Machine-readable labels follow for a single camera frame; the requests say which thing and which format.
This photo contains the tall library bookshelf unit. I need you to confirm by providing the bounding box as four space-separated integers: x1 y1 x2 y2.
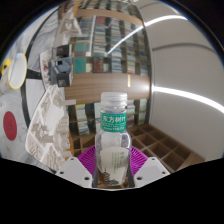
59 0 152 138

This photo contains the flat round red coaster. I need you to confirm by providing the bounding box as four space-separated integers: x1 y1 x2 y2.
2 110 19 142

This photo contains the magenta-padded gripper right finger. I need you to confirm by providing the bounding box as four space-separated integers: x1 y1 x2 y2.
127 146 171 189

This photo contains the white city architectural model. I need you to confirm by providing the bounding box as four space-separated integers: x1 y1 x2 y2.
24 83 73 173

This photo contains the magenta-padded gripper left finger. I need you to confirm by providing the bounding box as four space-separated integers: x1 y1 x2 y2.
54 145 101 189

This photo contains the wooden cubby shelf unit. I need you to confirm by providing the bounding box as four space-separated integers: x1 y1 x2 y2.
68 122 206 175

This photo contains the dark grey building model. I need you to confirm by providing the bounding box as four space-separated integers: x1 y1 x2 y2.
47 43 75 89

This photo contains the straight ceiling light strip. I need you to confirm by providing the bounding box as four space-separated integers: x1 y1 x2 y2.
150 85 224 115

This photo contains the white building model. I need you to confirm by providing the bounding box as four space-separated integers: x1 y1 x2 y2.
54 15 83 48

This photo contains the clear green-labelled plastic bottle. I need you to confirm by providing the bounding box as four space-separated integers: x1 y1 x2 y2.
93 91 134 188

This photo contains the white mug with yellow handle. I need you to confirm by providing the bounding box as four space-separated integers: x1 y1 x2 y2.
0 52 29 91

